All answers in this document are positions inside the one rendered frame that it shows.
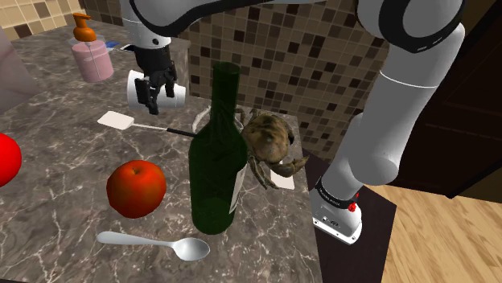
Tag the blue flat thing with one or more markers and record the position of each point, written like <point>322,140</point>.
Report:
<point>112,44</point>

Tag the silver spoon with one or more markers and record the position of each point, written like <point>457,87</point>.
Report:
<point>192,249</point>

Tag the white cup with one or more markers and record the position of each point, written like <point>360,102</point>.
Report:
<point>179,96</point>

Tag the pink soap dispenser orange pump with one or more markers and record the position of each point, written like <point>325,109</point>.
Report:
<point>94,62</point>

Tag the dark robot stand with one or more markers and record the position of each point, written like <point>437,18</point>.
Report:
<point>353,262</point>

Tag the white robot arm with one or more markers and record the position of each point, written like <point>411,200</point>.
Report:
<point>400,109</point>

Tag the dark green wine bottle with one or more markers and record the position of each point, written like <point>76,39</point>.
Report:
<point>215,164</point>

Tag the red apple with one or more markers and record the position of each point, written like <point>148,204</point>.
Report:
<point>135,190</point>

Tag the white flat card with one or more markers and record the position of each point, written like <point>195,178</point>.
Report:
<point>286,182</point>

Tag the dark brown cabinet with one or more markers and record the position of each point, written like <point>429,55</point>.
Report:
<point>462,129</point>

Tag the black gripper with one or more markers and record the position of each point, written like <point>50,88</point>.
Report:
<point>155,60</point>

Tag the bright red round thing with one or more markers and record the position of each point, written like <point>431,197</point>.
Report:
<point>8,158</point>

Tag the brown crab figure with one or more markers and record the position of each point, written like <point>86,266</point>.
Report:
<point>268,137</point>

